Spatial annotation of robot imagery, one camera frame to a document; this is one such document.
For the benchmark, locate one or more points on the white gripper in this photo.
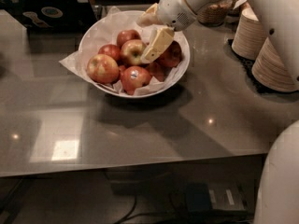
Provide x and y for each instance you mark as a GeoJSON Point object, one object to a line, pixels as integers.
{"type": "Point", "coordinates": [172, 12]}

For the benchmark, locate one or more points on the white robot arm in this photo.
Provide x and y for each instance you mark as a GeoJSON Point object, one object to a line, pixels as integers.
{"type": "Point", "coordinates": [278, 195]}

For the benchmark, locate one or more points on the red apple top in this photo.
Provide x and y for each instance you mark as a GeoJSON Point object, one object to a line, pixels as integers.
{"type": "Point", "coordinates": [126, 35]}

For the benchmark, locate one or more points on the red apple front right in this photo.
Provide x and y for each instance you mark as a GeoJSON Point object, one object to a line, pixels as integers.
{"type": "Point", "coordinates": [156, 71]}

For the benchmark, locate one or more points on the white bowl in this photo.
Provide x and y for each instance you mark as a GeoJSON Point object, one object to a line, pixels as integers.
{"type": "Point", "coordinates": [182, 66]}

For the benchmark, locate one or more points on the red apple back left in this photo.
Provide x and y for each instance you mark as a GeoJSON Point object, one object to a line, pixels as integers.
{"type": "Point", "coordinates": [111, 50]}

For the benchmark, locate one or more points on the front apple with sticker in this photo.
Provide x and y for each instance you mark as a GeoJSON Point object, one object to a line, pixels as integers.
{"type": "Point", "coordinates": [133, 78]}

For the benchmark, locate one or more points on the large yellow-red apple left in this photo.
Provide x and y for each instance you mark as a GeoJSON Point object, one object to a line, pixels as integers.
{"type": "Point", "coordinates": [103, 69]}

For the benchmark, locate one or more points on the white paper liner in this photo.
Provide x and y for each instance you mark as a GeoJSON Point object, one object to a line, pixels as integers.
{"type": "Point", "coordinates": [106, 30]}

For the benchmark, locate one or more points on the glass jar with nuts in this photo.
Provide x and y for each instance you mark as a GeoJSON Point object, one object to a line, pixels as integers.
{"type": "Point", "coordinates": [215, 14]}

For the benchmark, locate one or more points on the rear stack of paper bowls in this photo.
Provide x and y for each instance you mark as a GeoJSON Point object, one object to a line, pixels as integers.
{"type": "Point", "coordinates": [249, 36]}

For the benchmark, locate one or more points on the stack of paper bowls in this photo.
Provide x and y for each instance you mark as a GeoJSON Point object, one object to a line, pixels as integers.
{"type": "Point", "coordinates": [270, 71]}
{"type": "Point", "coordinates": [249, 36]}

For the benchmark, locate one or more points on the black mat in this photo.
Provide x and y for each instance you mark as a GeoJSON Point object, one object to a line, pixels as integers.
{"type": "Point", "coordinates": [247, 65]}

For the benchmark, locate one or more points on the black laptop with stickers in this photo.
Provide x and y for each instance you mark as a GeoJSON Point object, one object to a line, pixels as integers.
{"type": "Point", "coordinates": [51, 15]}

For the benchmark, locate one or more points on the front stack of paper bowls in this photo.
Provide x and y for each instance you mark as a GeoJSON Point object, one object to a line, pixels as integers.
{"type": "Point", "coordinates": [270, 71]}

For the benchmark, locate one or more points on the black power box under table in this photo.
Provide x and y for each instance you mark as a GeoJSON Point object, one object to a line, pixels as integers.
{"type": "Point", "coordinates": [220, 199]}

